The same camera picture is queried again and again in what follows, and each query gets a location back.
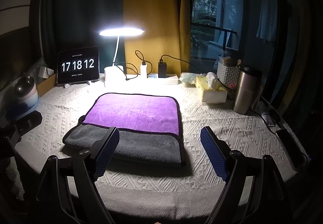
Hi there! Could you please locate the purple and grey towel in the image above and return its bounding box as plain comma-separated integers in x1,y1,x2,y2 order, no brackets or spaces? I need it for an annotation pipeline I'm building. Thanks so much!
62,92,186,166

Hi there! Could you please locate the white textured tablecloth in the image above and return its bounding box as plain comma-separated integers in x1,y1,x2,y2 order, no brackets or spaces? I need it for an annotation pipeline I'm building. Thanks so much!
16,79,296,220

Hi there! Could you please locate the stainless steel tumbler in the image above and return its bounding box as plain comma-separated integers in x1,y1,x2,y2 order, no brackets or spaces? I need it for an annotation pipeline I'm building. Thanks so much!
233,66,255,114

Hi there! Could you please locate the white tablet stand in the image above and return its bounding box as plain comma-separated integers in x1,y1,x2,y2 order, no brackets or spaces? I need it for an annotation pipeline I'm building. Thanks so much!
63,81,92,89

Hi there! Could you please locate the cardboard box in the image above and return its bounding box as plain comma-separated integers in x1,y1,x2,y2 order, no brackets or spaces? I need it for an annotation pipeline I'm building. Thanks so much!
37,74,56,97

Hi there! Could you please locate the yellow tissue box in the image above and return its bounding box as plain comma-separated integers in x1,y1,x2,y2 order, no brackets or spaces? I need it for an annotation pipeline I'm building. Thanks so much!
195,72,228,104

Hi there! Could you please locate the white lattice basket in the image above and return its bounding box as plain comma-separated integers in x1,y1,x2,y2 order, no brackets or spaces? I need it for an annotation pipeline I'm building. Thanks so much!
217,62,240,87

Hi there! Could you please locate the white desk lamp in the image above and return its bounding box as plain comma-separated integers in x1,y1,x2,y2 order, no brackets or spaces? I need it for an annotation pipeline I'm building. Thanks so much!
99,26,145,88

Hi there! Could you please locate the tablet showing clock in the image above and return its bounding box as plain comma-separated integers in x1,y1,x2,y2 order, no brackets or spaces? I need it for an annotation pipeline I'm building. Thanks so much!
57,46,100,85

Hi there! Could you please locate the pale green plastic packet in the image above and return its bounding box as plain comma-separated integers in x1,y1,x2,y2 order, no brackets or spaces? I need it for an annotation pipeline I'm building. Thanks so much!
179,72,206,85

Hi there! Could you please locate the white charger block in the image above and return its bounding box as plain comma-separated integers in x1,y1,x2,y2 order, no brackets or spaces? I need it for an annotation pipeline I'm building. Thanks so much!
140,61,147,79

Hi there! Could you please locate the black charger block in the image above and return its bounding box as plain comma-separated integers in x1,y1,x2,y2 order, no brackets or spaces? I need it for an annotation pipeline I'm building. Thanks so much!
158,60,167,78

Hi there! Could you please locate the hanging white garment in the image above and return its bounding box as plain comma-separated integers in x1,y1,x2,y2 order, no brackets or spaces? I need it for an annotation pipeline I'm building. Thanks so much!
256,0,278,41

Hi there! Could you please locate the dark green curtain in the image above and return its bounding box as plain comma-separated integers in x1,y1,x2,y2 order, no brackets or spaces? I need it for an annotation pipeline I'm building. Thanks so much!
39,0,125,71

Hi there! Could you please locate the yellow curtain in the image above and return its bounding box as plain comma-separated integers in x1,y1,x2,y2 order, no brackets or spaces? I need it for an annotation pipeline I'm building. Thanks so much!
123,0,193,75

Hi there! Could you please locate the white wall adapter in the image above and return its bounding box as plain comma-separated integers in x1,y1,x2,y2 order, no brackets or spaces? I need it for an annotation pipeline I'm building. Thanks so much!
38,66,55,79

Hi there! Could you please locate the black lamp power cable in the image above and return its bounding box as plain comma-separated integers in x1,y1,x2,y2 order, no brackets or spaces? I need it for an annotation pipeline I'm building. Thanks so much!
112,61,141,81

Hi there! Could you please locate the black cable on white charger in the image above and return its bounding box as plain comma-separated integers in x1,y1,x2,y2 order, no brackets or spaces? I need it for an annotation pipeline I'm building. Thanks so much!
134,49,154,75

